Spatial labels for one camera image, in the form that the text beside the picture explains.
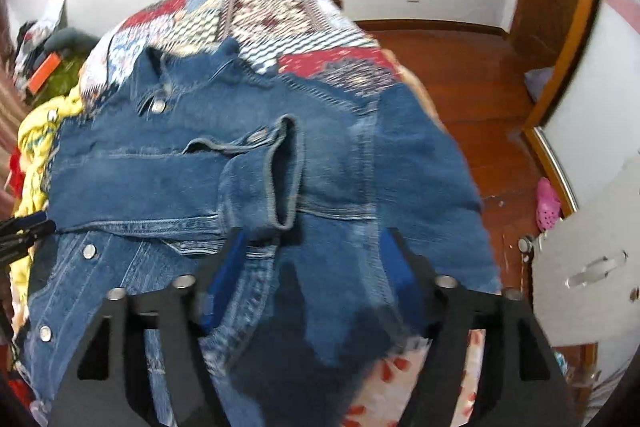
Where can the grey garment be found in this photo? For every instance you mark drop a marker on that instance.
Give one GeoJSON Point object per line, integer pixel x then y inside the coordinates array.
{"type": "Point", "coordinates": [72, 39]}

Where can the blue denim jacket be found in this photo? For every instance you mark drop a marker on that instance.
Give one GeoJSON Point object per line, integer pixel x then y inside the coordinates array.
{"type": "Point", "coordinates": [350, 167]}

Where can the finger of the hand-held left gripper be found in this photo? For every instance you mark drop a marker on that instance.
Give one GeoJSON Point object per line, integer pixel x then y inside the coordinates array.
{"type": "Point", "coordinates": [30, 234]}
{"type": "Point", "coordinates": [27, 221]}

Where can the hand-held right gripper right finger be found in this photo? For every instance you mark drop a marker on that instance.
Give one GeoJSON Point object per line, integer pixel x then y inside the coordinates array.
{"type": "Point", "coordinates": [395, 267]}

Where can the pile of clutter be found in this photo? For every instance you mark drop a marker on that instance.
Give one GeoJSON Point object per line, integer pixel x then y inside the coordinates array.
{"type": "Point", "coordinates": [37, 29]}

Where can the pink clog shoe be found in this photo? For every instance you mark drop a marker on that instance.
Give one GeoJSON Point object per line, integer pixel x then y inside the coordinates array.
{"type": "Point", "coordinates": [547, 202]}

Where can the white cabinet door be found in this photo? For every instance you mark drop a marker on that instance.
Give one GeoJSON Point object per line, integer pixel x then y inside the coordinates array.
{"type": "Point", "coordinates": [590, 227]}

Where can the patchwork bed blanket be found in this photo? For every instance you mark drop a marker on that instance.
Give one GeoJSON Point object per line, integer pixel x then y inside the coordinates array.
{"type": "Point", "coordinates": [300, 17]}

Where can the green cloth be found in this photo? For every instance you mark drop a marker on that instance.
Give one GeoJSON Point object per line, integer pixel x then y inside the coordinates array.
{"type": "Point", "coordinates": [65, 79]}

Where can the red cloth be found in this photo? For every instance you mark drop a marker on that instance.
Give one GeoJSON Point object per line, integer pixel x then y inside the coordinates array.
{"type": "Point", "coordinates": [16, 172]}

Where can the orange box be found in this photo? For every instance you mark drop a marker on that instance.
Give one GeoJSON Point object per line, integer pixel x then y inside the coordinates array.
{"type": "Point", "coordinates": [42, 74]}

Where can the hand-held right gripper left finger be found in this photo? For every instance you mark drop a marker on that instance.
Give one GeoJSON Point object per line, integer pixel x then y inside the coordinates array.
{"type": "Point", "coordinates": [225, 277]}

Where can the yellow garment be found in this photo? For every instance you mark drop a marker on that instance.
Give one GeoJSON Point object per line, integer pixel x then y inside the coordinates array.
{"type": "Point", "coordinates": [35, 142]}

